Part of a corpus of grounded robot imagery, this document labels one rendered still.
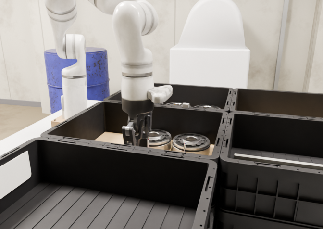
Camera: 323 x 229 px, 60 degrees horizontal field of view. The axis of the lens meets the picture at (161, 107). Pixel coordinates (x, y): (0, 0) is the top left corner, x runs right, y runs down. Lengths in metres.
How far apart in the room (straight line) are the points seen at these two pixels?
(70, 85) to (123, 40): 0.55
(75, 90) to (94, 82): 1.57
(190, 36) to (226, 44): 0.32
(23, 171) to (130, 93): 0.27
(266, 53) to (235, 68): 0.77
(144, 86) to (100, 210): 0.26
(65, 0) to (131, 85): 0.39
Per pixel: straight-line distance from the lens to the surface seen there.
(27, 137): 1.32
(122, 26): 0.59
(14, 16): 4.27
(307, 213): 0.59
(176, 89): 1.12
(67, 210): 0.60
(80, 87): 1.12
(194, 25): 2.59
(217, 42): 2.59
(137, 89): 0.61
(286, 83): 3.36
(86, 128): 0.83
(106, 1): 0.64
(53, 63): 2.70
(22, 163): 0.64
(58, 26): 0.98
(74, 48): 1.09
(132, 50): 0.59
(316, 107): 1.13
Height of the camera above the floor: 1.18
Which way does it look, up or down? 17 degrees down
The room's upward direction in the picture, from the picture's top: straight up
